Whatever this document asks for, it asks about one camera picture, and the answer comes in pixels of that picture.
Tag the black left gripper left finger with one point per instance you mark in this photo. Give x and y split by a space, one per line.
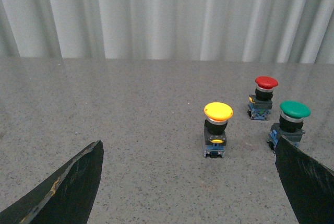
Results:
66 196

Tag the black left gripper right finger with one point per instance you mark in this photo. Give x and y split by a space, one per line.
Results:
308 184

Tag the yellow mushroom push button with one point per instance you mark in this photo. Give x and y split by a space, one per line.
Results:
215 140

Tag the green mushroom push button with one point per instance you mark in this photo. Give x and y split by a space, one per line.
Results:
290 123

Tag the red mushroom push button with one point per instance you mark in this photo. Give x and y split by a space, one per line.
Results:
260 104

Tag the white pleated curtain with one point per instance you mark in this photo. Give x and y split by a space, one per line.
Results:
297 31

